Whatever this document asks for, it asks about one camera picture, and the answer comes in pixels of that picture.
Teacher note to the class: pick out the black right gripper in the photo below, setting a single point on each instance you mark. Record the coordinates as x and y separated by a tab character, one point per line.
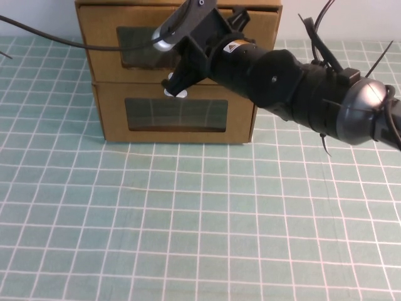
200	53

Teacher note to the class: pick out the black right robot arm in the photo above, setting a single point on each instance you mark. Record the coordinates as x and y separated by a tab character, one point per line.
275	78

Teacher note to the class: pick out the cardboard shoe box shell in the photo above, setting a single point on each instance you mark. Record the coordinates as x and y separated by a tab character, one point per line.
254	115
266	2

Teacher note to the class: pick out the green checkered tablecloth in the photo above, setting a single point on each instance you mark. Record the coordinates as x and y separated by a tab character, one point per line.
188	219

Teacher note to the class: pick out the silver wrist camera black plate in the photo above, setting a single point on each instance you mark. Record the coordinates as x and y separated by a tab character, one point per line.
188	22

